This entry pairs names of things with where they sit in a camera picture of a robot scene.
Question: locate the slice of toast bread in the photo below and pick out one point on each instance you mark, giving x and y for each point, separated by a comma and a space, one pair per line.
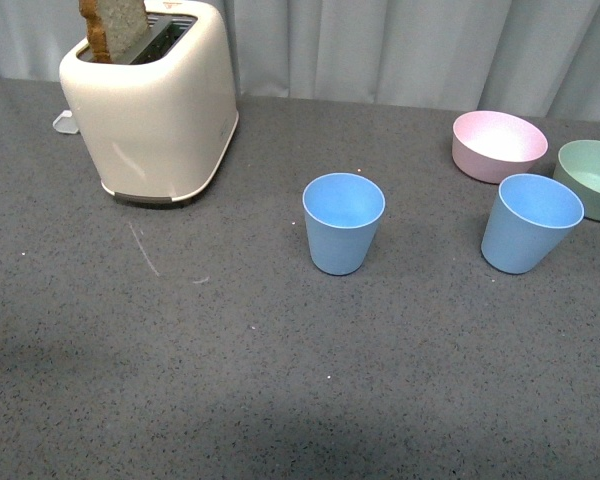
113, 27

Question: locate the green bowl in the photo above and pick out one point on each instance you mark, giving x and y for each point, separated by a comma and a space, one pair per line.
578, 167

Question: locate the cream white toaster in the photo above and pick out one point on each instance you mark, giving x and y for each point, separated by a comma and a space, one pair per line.
157, 127

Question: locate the blue cup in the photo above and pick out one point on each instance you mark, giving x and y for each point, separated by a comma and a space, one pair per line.
530, 216
342, 214

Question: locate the white toaster lever knob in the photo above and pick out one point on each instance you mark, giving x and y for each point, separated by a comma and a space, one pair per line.
65, 123

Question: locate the pink bowl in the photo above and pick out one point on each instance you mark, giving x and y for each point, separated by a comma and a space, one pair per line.
489, 145

